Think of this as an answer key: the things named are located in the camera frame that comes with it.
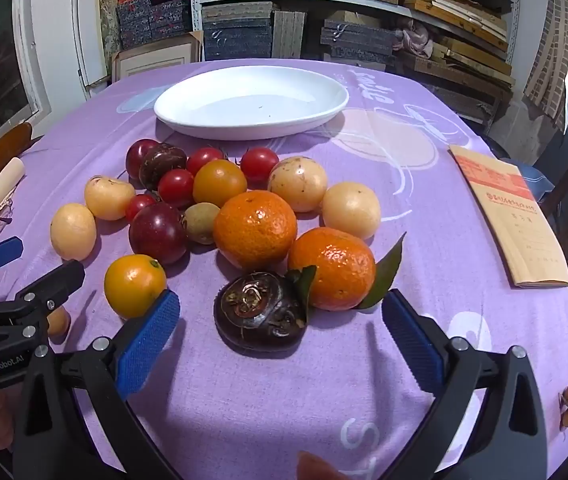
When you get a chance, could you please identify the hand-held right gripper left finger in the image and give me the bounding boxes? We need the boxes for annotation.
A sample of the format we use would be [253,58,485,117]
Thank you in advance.
[11,289,182,480]

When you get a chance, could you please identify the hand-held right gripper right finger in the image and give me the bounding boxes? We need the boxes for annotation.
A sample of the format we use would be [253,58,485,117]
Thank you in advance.
[381,289,549,480]

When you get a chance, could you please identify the oval yellow loquat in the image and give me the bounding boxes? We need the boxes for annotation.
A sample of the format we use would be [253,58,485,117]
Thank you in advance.
[50,203,98,261]

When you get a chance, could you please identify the yellow round tomato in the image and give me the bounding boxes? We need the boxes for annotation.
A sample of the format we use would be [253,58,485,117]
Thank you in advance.
[103,254,168,320]

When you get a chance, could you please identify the yellow loquat with dark tip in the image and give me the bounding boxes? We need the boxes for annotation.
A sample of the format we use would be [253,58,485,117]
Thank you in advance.
[84,175,136,221]

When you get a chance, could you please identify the large dark red plum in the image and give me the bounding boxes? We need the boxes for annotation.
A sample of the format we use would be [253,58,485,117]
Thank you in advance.
[128,202,188,266]

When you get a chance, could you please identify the orange mandarin with leaves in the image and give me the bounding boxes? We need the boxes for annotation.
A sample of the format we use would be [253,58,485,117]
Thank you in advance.
[284,226,409,312]

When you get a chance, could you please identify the large dark water chestnut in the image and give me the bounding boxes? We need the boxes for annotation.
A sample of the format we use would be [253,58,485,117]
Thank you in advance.
[213,271,309,353]

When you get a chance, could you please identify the brown longan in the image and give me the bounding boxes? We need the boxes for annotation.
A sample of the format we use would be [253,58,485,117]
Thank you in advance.
[183,202,221,245]

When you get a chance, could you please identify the round pale yellow loquat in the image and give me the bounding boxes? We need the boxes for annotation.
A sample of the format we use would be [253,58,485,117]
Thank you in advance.
[321,182,382,241]

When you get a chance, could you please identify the red cherry tomato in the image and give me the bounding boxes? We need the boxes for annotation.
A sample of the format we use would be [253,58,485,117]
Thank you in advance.
[239,146,280,184]
[125,193,157,223]
[186,147,225,176]
[158,168,195,209]

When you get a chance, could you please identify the plain orange mandarin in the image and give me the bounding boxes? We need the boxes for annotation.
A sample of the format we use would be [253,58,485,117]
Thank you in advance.
[213,189,299,271]

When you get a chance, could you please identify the spotted yellow passion fruit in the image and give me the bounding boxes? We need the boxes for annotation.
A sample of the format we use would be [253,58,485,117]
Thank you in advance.
[268,156,329,213]

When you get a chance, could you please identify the white oval plate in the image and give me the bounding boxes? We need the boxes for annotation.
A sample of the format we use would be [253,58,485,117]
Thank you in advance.
[153,65,349,142]

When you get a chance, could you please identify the person's right hand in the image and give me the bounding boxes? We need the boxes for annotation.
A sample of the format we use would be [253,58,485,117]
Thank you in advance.
[297,451,345,480]

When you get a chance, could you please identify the small tan fruit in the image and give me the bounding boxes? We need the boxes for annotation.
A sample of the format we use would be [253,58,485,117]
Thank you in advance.
[46,306,72,338]

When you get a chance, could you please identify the brown wooden chair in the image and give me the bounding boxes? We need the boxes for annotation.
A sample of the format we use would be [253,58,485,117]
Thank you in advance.
[0,121,45,181]

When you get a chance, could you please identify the purple printed tablecloth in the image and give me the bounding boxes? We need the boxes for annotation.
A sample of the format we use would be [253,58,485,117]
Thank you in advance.
[0,60,568,480]

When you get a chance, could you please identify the small dark red plum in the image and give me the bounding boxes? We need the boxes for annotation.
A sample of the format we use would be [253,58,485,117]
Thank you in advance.
[125,138,161,177]

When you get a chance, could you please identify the brown paper envelope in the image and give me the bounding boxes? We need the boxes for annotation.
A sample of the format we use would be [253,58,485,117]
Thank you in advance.
[448,144,568,289]

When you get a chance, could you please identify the orange round tomato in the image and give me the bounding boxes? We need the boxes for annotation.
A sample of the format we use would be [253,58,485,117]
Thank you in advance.
[193,159,248,208]

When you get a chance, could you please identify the blue cloth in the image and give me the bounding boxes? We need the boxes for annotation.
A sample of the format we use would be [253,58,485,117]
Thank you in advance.
[516,162,557,203]

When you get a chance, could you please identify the white leaning board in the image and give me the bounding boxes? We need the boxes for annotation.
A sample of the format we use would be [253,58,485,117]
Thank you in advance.
[71,0,112,101]

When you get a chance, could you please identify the framed picture in cardboard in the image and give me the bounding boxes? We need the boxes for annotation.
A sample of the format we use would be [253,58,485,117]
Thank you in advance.
[111,31,205,83]

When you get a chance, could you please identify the green patterned panel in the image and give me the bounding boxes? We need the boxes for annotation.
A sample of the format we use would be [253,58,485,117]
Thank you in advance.
[98,0,122,61]

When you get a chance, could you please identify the stack of blue floral boxes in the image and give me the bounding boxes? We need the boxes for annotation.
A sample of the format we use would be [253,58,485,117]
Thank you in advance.
[116,0,192,51]

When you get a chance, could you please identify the white metal shelf rack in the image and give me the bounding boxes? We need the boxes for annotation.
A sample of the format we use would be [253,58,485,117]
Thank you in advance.
[109,0,522,126]

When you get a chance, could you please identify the pink crumpled cloth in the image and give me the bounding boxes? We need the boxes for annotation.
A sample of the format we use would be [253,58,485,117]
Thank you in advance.
[394,19,437,58]

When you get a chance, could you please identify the stack of dark blue boxes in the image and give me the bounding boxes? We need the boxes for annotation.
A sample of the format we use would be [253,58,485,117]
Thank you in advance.
[201,2,277,61]

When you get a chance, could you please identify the stack of grey flat boxes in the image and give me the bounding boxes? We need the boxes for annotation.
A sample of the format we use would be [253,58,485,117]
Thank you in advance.
[320,19,399,66]

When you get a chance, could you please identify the stack of wooden frames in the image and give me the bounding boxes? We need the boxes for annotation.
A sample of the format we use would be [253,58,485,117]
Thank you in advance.
[404,0,517,86]

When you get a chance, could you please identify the brick pattern curtain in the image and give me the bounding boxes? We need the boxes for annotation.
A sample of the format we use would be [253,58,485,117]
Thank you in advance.
[522,0,568,126]

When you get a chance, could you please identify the upright grey boxes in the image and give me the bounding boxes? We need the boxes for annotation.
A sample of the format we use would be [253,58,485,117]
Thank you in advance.
[273,10,307,58]

